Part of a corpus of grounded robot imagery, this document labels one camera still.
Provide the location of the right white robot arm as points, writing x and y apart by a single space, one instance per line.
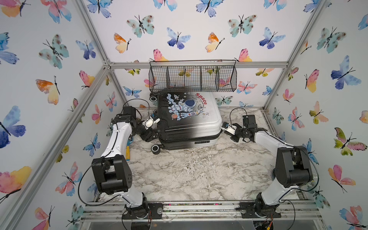
292 170

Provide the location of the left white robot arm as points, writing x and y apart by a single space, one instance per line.
111 171

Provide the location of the black wire wall basket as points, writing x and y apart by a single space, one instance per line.
192 76

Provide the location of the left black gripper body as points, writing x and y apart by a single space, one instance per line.
145 134

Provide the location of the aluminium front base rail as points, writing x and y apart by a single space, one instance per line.
203 211

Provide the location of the blue yellow garden hand rake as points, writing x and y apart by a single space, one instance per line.
129 142

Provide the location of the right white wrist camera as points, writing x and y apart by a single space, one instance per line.
228 128

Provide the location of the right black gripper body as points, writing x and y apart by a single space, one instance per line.
240 132

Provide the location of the black white space suitcase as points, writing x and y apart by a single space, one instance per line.
187 120

